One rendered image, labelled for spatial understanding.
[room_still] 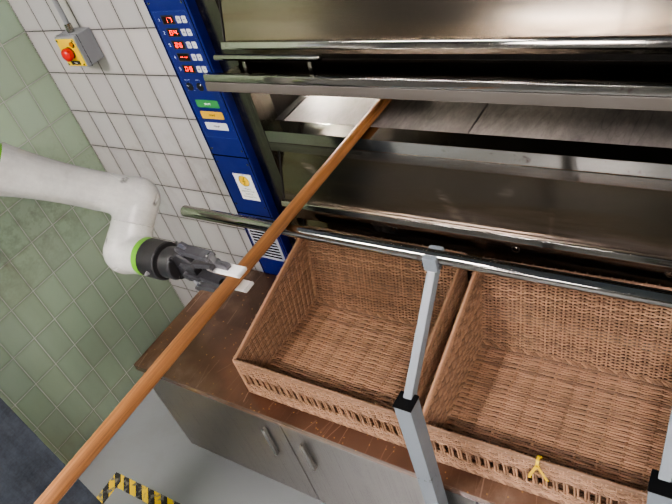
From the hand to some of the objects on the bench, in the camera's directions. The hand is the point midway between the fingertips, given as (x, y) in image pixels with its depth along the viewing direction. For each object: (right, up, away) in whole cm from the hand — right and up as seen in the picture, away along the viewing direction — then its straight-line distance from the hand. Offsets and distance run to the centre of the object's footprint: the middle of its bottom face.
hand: (234, 277), depth 138 cm
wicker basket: (+30, -26, +55) cm, 68 cm away
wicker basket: (+79, -35, +24) cm, 90 cm away
